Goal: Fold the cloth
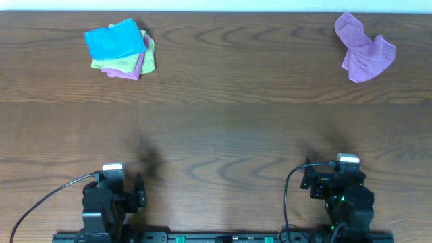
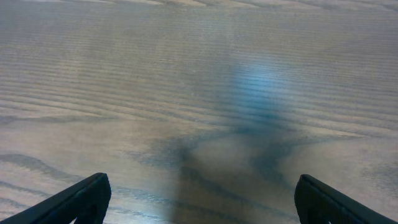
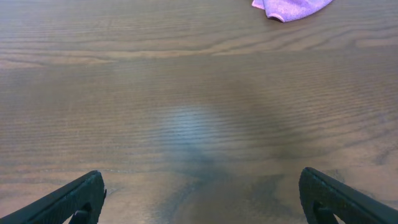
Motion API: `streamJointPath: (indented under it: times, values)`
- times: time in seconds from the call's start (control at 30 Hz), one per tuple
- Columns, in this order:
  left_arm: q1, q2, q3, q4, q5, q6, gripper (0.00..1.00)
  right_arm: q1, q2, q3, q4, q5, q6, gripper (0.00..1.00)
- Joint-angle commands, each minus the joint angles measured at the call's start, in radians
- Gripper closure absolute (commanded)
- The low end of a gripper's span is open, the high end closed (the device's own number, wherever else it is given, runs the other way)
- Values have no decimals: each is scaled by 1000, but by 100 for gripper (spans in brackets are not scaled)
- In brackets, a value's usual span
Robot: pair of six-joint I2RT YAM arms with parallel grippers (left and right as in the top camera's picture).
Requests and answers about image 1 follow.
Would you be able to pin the green folded cloth lower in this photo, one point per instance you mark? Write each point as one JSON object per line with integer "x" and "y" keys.
{"x": 149, "y": 56}

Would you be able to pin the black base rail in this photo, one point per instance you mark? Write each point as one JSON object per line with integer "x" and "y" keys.
{"x": 164, "y": 237}

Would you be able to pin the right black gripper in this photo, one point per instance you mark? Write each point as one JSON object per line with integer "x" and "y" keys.
{"x": 320, "y": 183}

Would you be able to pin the purple microfiber cloth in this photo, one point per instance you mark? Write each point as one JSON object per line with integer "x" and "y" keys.
{"x": 365, "y": 58}

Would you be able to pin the blue folded cloth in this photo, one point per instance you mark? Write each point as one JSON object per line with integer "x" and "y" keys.
{"x": 120, "y": 40}

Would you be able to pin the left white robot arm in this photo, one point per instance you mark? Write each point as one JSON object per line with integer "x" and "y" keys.
{"x": 106, "y": 204}

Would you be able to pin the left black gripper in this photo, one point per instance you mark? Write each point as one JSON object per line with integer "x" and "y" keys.
{"x": 138, "y": 196}

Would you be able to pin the purple folded cloth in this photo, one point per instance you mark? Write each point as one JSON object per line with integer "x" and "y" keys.
{"x": 117, "y": 74}

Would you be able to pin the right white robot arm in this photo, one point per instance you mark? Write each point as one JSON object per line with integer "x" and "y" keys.
{"x": 348, "y": 202}

